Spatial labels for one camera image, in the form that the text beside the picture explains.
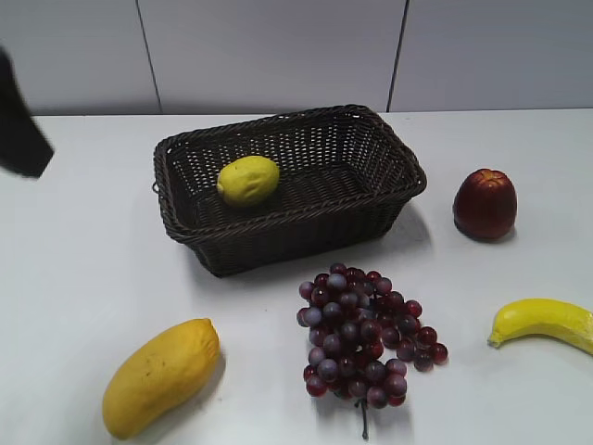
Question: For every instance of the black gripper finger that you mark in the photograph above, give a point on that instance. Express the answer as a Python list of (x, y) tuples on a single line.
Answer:
[(24, 149)]

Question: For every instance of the yellow banana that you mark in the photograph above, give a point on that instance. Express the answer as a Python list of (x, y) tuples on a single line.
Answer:
[(552, 318)]

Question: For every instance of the yellow mango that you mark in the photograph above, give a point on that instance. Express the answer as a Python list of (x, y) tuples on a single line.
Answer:
[(166, 372)]

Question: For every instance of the black woven basket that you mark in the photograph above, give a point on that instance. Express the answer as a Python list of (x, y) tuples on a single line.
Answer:
[(344, 178)]

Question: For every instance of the yellow lemon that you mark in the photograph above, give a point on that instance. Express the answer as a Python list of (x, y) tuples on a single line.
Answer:
[(248, 181)]

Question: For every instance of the purple grape bunch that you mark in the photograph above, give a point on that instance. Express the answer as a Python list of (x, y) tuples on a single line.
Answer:
[(363, 336)]

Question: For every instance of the red apple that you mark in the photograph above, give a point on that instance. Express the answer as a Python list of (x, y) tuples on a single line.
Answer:
[(485, 206)]

